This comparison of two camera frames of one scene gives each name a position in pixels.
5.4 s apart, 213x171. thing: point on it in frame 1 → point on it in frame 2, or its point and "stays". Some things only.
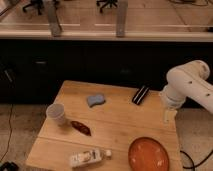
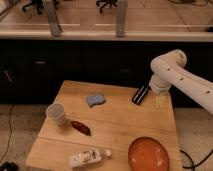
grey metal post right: (121, 18) stays
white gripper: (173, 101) → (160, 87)
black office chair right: (103, 4) stays
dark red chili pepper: (83, 128) stays
